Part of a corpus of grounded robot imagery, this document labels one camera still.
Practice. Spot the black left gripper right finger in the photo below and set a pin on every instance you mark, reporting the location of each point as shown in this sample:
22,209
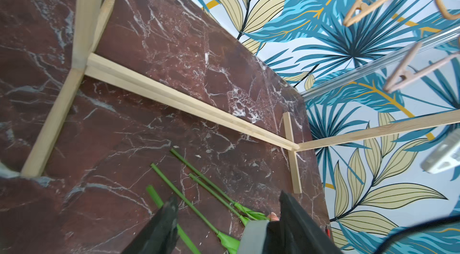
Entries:
299,232

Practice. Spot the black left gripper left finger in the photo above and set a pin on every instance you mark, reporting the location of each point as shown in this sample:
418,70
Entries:
160,234

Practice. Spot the pink tulip flower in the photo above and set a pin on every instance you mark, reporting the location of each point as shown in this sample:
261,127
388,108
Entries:
245,211

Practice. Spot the yellow tulip flower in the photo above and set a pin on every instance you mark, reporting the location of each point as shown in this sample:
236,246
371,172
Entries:
243,219

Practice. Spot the white tulip flower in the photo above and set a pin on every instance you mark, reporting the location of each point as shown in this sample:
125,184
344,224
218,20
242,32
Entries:
229,243

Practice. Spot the metal rack hanging rod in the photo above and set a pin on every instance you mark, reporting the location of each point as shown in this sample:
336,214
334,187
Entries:
395,57

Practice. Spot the wooden clothes rack frame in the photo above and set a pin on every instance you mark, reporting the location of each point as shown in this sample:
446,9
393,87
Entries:
91,18

